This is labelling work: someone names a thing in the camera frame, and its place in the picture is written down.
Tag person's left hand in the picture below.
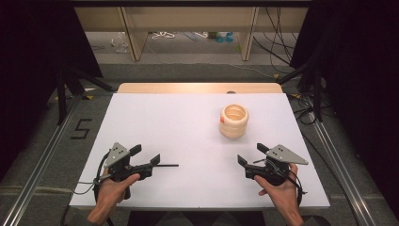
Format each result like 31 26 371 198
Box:
93 169 141 217

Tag wooden shelf unit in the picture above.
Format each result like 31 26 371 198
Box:
74 6 310 62

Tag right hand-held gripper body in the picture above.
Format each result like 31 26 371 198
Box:
245 143 309 186

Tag black curtain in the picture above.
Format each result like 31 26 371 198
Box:
290 0 399 218
0 0 104 180

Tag aluminium floor rail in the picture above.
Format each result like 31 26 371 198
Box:
1 93 79 226
309 111 377 226

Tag hanging black cables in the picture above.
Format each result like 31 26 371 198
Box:
252 7 310 74

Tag hand-held gripper cable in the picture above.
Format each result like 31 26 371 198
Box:
60 150 115 226
253 158 308 208

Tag white cord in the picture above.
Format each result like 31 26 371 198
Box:
152 31 176 40

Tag clear plastic bag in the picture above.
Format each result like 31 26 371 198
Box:
110 31 130 54

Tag black floor cables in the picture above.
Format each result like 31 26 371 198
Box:
290 92 318 125

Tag black metal stand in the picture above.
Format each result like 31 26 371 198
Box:
276 59 324 121
56 67 116 126

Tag right hand-held gripper cable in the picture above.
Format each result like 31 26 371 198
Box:
253 158 308 208

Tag left hand-held gripper cable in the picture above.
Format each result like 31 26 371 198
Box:
60 150 115 226

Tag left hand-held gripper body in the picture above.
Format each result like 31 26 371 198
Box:
104 141 154 201

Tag white table cover sheet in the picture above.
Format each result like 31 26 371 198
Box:
69 92 331 210

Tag person's right hand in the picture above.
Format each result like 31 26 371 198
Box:
253 162 301 218

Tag grey floor cable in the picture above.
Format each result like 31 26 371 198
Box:
200 62 279 79

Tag cream ribbed pen holder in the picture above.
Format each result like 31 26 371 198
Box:
218 104 249 139

